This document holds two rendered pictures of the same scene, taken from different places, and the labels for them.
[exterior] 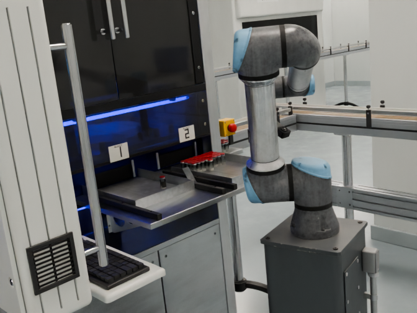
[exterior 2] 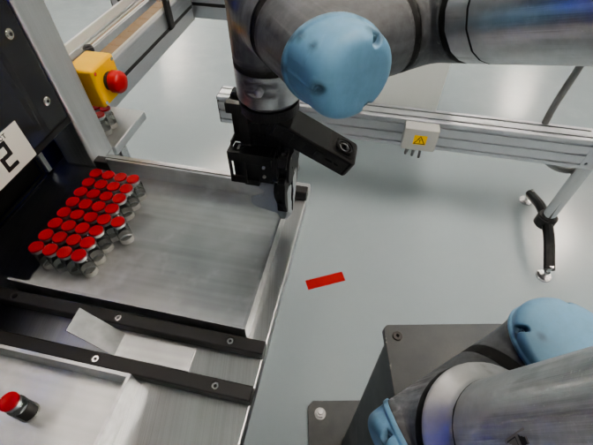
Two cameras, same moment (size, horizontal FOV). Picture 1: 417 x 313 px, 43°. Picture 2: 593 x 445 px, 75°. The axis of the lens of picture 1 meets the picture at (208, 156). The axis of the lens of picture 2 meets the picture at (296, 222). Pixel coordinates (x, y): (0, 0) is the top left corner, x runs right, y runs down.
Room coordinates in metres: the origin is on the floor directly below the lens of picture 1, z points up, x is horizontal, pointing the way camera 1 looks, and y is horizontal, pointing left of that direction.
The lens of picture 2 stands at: (1.59, 0.00, 1.37)
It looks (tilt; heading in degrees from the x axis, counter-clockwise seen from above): 50 degrees down; 324
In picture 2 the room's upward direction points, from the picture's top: straight up
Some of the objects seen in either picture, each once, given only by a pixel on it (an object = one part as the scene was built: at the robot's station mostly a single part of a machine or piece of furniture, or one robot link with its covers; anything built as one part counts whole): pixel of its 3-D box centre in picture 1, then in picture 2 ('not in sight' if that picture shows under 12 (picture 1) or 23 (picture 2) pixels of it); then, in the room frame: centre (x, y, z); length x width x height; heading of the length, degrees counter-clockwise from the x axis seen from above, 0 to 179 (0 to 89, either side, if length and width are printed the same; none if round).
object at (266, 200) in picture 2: not in sight; (270, 202); (1.93, -0.20, 0.95); 0.06 x 0.03 x 0.09; 42
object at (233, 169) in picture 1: (224, 167); (166, 235); (2.01, -0.06, 0.90); 0.34 x 0.26 x 0.04; 42
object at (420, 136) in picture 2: not in sight; (419, 136); (2.25, -1.04, 0.50); 0.12 x 0.05 x 0.09; 42
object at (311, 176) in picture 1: (309, 179); (544, 370); (1.55, -0.30, 0.96); 0.13 x 0.12 x 0.14; 84
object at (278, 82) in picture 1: (265, 88); (334, 47); (1.83, -0.22, 1.21); 0.11 x 0.11 x 0.08; 84
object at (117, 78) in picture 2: (231, 127); (115, 81); (2.31, -0.12, 0.99); 0.04 x 0.04 x 0.04; 42
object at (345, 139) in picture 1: (348, 200); not in sight; (2.69, -0.73, 0.46); 0.09 x 0.09 x 0.77; 42
